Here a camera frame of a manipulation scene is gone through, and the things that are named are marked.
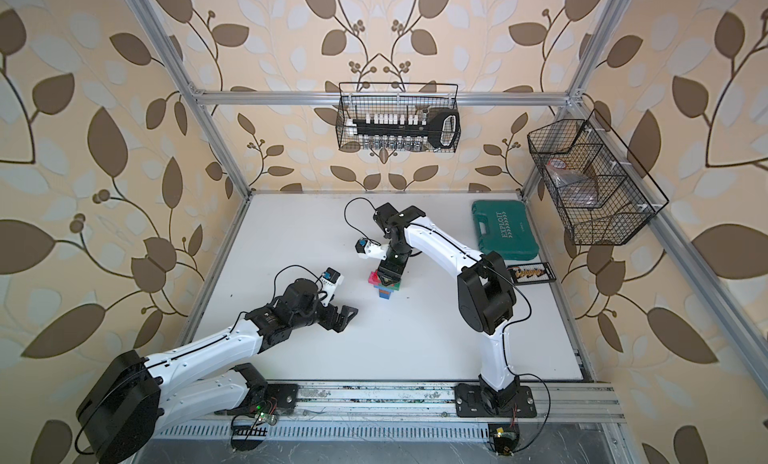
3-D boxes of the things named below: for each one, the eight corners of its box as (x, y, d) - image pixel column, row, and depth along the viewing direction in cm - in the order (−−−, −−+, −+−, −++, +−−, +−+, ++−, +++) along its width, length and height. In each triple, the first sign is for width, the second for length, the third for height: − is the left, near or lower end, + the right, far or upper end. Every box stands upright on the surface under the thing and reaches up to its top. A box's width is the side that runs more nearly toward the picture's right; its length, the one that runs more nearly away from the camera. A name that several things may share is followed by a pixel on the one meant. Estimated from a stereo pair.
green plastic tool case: (482, 261, 104) (487, 249, 99) (469, 204, 122) (473, 191, 117) (534, 261, 104) (542, 249, 99) (514, 204, 122) (520, 191, 117)
